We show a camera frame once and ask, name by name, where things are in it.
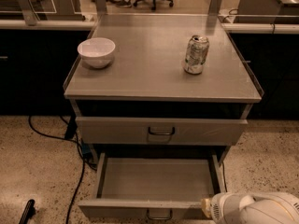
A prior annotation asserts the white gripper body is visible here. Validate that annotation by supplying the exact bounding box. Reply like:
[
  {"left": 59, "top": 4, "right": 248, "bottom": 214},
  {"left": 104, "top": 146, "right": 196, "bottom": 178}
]
[{"left": 210, "top": 192, "right": 249, "bottom": 224}]

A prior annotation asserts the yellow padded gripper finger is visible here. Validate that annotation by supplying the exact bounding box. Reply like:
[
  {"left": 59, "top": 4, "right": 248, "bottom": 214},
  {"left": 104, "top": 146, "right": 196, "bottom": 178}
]
[{"left": 201, "top": 198, "right": 211, "bottom": 218}]

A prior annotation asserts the grey drawer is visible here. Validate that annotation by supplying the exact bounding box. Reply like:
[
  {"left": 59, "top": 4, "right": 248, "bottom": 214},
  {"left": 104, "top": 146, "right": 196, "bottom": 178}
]
[
  {"left": 76, "top": 117, "right": 248, "bottom": 146},
  {"left": 78, "top": 153, "right": 225, "bottom": 221}
]

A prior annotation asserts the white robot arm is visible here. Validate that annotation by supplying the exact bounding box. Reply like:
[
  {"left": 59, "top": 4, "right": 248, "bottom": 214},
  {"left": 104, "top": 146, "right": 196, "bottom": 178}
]
[{"left": 201, "top": 192, "right": 299, "bottom": 224}]

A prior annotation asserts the grey metal drawer cabinet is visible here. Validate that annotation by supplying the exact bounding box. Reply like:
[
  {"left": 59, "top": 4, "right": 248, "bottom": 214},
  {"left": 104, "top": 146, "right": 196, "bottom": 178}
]
[{"left": 64, "top": 14, "right": 263, "bottom": 161}]

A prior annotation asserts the grey top drawer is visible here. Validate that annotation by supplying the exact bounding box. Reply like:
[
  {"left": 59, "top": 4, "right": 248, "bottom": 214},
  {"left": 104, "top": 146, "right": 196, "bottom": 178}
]
[{"left": 76, "top": 117, "right": 248, "bottom": 146}]

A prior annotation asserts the crushed silver soda can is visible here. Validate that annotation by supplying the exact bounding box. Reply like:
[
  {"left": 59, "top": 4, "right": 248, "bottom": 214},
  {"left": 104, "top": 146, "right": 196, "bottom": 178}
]
[{"left": 184, "top": 35, "right": 209, "bottom": 75}]

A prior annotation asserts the black object on floor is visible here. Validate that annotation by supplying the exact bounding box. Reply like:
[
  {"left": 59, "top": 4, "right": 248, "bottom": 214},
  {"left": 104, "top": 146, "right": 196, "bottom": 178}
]
[{"left": 19, "top": 199, "right": 36, "bottom": 224}]

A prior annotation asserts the white ceramic bowl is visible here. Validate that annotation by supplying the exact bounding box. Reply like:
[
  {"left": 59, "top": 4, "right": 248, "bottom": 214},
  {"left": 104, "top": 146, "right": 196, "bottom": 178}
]
[{"left": 78, "top": 37, "right": 116, "bottom": 68}]

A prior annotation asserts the black counter with white top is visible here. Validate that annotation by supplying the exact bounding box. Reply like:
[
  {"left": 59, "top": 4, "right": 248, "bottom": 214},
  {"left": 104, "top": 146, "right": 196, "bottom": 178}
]
[{"left": 0, "top": 26, "right": 92, "bottom": 116}]

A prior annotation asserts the black floor cable left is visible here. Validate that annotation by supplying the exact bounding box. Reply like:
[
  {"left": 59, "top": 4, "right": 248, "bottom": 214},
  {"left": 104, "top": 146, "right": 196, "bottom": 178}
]
[{"left": 28, "top": 115, "right": 98, "bottom": 224}]

